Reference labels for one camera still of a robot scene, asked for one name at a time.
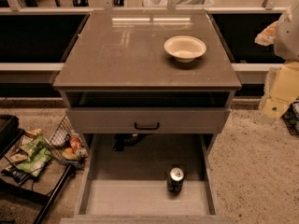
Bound pepsi can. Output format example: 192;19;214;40
167;167;185;193

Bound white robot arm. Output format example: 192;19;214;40
254;0;299;119

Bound closed top drawer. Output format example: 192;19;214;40
66;107;230;133

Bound grey drawer cabinet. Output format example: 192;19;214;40
54;10;241;150

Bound open middle drawer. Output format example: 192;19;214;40
60;134;234;224

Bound white paper bowl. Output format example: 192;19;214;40
164;35;206;63

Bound red snack packet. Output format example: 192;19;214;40
69;137;82;151

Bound orange fruit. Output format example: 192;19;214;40
62;147;79;161

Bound green chip bag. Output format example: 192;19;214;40
17;135;51;177

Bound black side table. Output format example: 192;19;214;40
0;114;76;224

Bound black drawer handle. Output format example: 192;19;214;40
134;122;160;131

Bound black wire basket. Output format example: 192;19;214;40
50;116;88;170

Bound wire basket at right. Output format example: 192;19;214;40
282;101;299;136

